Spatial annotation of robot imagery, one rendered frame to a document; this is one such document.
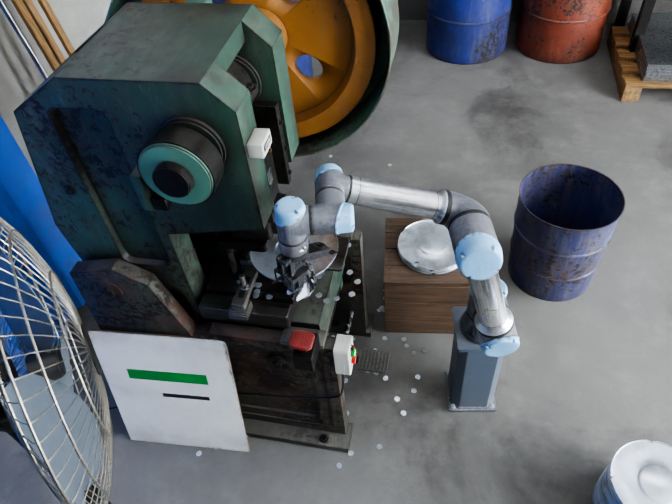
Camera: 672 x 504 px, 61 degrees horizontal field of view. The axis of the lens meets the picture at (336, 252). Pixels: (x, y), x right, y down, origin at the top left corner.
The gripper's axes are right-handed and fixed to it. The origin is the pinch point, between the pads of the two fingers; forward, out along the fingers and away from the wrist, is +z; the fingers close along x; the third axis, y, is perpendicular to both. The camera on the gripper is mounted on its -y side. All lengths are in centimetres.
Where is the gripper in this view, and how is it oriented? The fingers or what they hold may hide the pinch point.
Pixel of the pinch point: (306, 293)
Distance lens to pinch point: 163.4
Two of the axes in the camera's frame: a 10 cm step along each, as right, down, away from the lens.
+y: -6.7, 5.6, -4.9
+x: 7.4, 4.6, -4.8
